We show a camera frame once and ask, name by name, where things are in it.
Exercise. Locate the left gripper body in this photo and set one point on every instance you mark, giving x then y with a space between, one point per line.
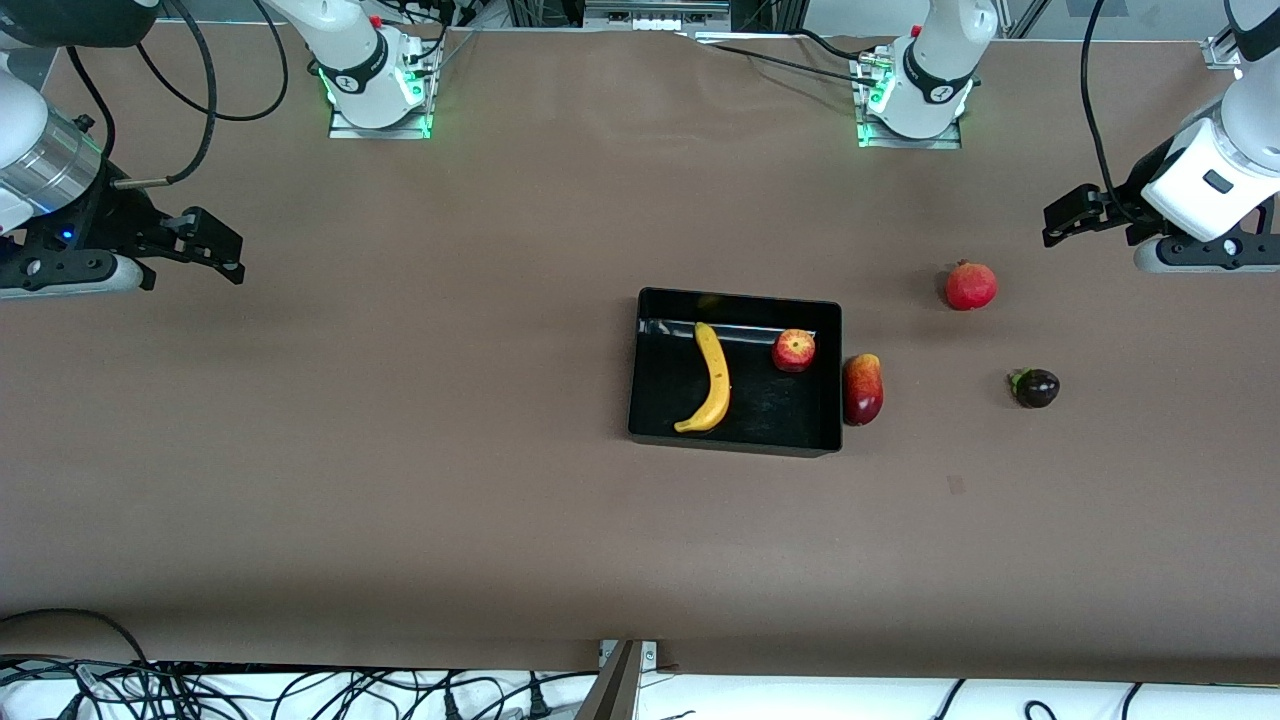
1128 196

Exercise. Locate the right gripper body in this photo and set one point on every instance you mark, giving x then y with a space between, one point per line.
112 222

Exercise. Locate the red apple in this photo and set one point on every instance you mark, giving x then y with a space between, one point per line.
793 351

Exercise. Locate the black rectangular plastic box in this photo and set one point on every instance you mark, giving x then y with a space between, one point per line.
770 410

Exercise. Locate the yellow banana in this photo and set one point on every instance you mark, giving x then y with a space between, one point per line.
715 375

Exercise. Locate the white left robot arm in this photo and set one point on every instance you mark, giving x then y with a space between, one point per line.
930 100

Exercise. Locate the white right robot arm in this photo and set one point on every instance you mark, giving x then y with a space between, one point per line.
350 50

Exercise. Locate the red pomegranate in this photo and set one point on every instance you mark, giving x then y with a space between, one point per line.
971 286

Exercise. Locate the dark purple mangosteen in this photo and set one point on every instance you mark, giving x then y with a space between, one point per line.
1038 389

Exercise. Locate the red yellow mango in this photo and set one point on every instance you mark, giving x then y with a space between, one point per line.
862 392

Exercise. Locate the black power plug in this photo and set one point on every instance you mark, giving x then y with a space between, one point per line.
448 706
537 705

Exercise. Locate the grey metal beam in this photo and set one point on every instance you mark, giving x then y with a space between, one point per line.
615 695

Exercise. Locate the aluminium corner bracket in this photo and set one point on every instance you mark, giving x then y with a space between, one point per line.
1220 52

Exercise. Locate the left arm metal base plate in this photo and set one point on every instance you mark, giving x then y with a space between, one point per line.
910 143

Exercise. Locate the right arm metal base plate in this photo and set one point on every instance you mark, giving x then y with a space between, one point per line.
380 132

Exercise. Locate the aluminium rack frame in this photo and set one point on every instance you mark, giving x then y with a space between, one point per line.
650 15

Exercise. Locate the small metal table bracket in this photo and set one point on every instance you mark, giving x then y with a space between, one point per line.
650 655

